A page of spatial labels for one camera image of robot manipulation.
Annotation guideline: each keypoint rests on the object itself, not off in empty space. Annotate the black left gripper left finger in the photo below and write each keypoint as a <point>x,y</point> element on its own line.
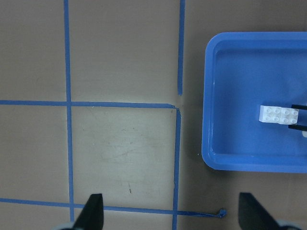
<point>92,214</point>

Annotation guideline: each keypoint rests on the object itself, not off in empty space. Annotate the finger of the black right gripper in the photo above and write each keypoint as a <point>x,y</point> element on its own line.
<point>298,106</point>
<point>301,128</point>

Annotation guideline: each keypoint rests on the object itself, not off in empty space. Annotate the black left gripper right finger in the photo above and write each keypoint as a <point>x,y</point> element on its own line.
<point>253,216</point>

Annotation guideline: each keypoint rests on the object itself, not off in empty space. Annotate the white block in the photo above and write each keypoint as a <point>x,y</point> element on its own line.
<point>270,114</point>
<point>288,116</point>

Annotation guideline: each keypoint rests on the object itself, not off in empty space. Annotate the blue plastic tray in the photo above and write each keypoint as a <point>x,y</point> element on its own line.
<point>243,71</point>

